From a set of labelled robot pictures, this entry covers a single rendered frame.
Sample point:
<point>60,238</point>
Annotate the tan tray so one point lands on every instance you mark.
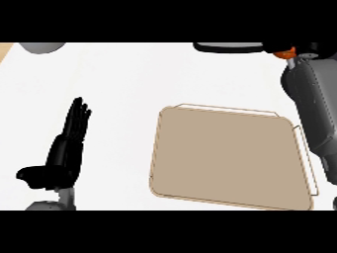
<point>224,154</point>

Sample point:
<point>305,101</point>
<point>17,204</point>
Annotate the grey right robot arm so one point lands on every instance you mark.
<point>322,108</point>

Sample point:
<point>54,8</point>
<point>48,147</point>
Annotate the grey round object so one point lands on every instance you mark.
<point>42,47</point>

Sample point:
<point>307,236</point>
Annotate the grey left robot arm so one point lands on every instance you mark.
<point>64,197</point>

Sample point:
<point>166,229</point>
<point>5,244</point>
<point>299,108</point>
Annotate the orange squash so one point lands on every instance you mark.
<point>285,53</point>

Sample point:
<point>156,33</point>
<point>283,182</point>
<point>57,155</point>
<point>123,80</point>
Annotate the black pot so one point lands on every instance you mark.
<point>224,50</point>

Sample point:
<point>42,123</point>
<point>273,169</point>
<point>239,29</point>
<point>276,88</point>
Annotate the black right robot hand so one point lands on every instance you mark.
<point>317,47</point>

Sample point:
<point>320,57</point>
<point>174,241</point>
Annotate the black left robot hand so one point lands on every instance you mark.
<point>64,158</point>

